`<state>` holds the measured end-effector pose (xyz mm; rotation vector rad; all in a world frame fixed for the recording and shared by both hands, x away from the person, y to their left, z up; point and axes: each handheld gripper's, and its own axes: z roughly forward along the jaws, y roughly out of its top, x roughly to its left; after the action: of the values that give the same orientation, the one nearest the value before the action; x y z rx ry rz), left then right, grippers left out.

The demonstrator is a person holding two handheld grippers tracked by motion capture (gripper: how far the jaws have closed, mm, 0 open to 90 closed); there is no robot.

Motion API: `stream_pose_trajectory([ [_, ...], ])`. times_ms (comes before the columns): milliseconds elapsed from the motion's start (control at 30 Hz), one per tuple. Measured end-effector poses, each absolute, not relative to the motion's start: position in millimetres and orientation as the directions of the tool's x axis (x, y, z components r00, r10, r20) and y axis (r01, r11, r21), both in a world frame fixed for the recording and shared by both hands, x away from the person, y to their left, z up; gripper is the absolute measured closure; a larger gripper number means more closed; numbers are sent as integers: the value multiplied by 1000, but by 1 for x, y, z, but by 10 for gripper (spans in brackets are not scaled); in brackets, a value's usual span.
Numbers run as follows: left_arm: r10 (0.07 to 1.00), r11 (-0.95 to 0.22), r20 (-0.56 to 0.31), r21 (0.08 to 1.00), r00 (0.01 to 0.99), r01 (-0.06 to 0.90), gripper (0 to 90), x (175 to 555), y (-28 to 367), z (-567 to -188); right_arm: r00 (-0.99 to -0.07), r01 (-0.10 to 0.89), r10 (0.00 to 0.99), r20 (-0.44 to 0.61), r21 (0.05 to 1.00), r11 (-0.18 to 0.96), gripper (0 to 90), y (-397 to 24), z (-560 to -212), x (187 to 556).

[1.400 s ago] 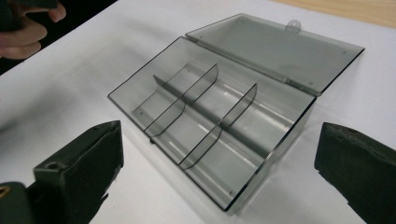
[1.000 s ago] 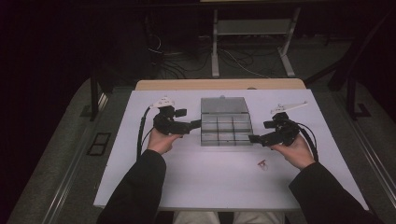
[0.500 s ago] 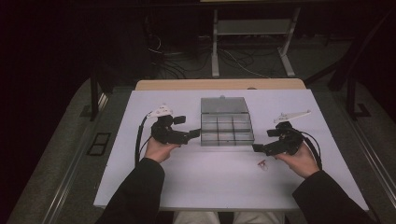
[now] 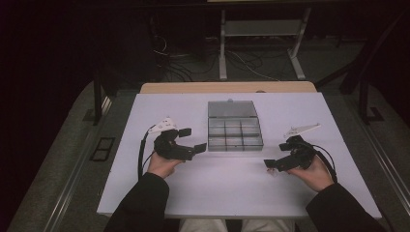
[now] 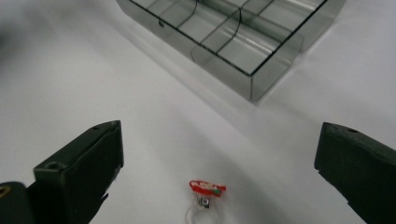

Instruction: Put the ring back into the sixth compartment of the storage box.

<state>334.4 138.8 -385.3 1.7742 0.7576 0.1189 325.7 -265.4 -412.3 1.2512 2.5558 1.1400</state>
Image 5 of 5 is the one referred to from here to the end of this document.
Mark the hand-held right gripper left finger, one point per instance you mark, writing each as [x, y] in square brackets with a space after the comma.
[84, 168]

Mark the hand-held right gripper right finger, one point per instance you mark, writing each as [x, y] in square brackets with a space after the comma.
[361, 168]

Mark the smoky transparent plastic compartment box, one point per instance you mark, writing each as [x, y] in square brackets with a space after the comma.
[236, 40]

